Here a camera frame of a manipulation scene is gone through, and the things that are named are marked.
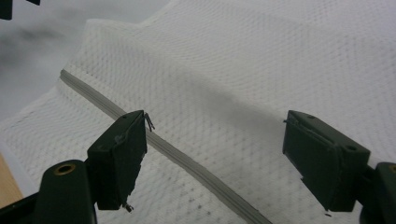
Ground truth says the wooden framed work board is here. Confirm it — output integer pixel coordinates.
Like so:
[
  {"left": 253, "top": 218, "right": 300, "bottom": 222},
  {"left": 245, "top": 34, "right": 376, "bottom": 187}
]
[{"left": 0, "top": 0, "right": 171, "bottom": 199}]

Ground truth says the white mesh laundry bag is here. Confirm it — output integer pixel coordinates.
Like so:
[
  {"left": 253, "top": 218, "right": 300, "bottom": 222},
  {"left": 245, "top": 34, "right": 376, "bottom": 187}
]
[{"left": 0, "top": 0, "right": 396, "bottom": 224}]

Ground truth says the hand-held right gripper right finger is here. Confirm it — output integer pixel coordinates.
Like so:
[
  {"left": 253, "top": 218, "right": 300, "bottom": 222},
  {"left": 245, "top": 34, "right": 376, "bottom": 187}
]
[{"left": 281, "top": 109, "right": 372, "bottom": 213}]

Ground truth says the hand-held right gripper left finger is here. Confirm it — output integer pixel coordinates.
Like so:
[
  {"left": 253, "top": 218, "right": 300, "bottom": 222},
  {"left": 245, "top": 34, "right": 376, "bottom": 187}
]
[{"left": 86, "top": 109, "right": 149, "bottom": 211}]

